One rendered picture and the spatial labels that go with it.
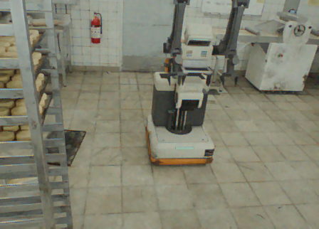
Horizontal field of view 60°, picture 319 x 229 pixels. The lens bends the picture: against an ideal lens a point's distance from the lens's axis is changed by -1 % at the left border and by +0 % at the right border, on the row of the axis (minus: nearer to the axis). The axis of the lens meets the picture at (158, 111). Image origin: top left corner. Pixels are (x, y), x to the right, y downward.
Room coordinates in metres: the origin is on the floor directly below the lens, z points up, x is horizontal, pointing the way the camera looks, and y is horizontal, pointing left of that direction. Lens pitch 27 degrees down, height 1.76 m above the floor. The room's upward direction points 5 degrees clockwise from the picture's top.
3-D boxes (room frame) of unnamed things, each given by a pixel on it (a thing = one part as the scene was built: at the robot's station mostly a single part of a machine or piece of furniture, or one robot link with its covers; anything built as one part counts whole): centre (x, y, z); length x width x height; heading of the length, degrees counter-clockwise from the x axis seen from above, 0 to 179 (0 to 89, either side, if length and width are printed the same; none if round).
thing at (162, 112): (2.61, -0.21, 0.59); 0.55 x 0.34 x 0.83; 100
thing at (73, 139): (2.38, 1.01, 0.01); 0.60 x 0.40 x 0.03; 1
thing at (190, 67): (2.24, -0.28, 0.99); 0.28 x 0.16 x 0.22; 100
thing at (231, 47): (2.11, -0.52, 1.41); 0.11 x 0.06 x 0.43; 100
